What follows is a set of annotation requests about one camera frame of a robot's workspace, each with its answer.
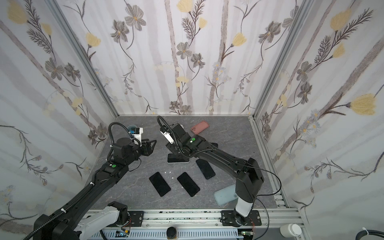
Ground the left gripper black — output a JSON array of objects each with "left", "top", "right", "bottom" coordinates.
[{"left": 123, "top": 137, "right": 157, "bottom": 167}]

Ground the light blue phone case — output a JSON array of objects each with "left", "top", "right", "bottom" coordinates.
[{"left": 167, "top": 153, "right": 190, "bottom": 164}]

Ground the black smartphone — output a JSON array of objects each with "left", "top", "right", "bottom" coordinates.
[
  {"left": 149, "top": 172, "right": 171, "bottom": 197},
  {"left": 177, "top": 172, "right": 201, "bottom": 197},
  {"left": 196, "top": 159, "right": 216, "bottom": 180}
]

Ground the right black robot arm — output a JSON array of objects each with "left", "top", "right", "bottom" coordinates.
[{"left": 157, "top": 116, "right": 271, "bottom": 227}]

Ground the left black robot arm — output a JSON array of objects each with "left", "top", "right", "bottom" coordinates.
[{"left": 25, "top": 122, "right": 157, "bottom": 240}]

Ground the pink phone case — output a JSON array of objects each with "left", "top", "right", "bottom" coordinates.
[{"left": 191, "top": 121, "right": 210, "bottom": 135}]

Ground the pale green phone case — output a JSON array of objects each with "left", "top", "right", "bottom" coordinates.
[{"left": 214, "top": 185, "right": 238, "bottom": 207}]

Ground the black round knob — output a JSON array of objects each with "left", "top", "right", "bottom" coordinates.
[{"left": 166, "top": 227, "right": 178, "bottom": 240}]

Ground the white cylinder container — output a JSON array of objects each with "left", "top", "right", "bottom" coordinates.
[{"left": 280, "top": 224, "right": 303, "bottom": 238}]

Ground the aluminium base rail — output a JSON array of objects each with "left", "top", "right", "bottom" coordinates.
[{"left": 56, "top": 191, "right": 304, "bottom": 240}]

